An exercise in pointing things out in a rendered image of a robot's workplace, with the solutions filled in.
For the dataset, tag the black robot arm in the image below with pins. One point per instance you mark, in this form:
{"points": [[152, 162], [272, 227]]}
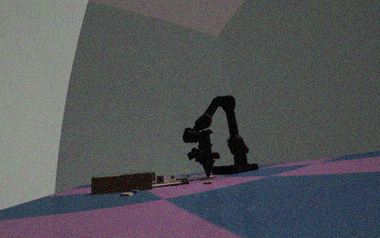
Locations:
{"points": [[235, 143]]}

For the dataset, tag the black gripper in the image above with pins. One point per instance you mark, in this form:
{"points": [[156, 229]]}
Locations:
{"points": [[208, 159]]}

